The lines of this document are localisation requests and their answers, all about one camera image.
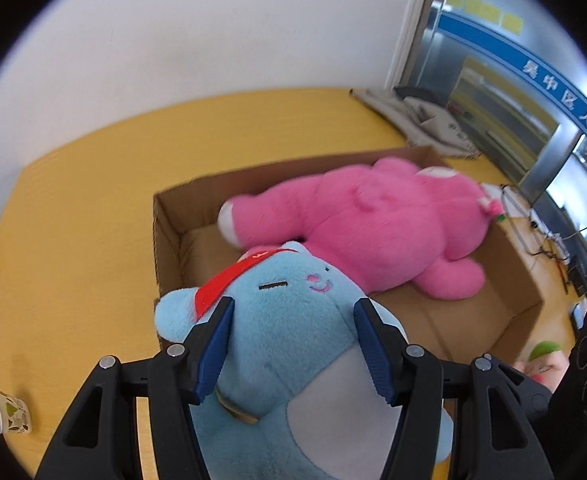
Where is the blue plush toy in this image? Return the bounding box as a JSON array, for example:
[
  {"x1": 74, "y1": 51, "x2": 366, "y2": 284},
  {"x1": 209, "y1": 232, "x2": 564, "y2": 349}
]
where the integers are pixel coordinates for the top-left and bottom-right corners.
[{"x1": 154, "y1": 240, "x2": 455, "y2": 480}]

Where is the black device with circles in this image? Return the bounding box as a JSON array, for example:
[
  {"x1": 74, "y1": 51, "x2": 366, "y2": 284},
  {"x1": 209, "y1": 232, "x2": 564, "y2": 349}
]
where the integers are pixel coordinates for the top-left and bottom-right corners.
[{"x1": 548, "y1": 311, "x2": 587, "y2": 480}]

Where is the pastel plush doll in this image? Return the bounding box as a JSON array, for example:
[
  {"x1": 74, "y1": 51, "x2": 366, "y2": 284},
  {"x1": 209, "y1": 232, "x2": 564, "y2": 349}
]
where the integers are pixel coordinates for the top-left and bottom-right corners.
[{"x1": 514, "y1": 340, "x2": 569, "y2": 392}]

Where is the patterned paper cup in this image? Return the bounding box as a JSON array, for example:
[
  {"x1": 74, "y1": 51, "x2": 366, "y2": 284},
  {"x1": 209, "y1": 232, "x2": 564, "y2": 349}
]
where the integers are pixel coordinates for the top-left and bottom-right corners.
[{"x1": 0, "y1": 391, "x2": 33, "y2": 434}]

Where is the cardboard box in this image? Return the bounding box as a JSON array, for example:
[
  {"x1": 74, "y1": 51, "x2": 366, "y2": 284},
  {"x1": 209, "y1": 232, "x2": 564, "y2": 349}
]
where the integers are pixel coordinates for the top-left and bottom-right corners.
[{"x1": 154, "y1": 151, "x2": 543, "y2": 363}]

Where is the pink plush bear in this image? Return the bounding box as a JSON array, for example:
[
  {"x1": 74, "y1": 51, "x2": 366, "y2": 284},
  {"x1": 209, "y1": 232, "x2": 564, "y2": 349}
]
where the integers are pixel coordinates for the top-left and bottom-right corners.
[{"x1": 218, "y1": 156, "x2": 504, "y2": 300}]

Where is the grey cloth bag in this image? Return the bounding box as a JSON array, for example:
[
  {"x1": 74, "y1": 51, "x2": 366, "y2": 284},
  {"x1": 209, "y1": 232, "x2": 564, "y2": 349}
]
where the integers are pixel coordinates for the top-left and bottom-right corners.
[{"x1": 350, "y1": 88, "x2": 480, "y2": 159}]

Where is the black cable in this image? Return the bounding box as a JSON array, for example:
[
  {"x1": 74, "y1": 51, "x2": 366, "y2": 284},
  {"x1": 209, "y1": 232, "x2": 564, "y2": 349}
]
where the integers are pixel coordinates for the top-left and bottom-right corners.
[{"x1": 500, "y1": 184, "x2": 587, "y2": 281}]

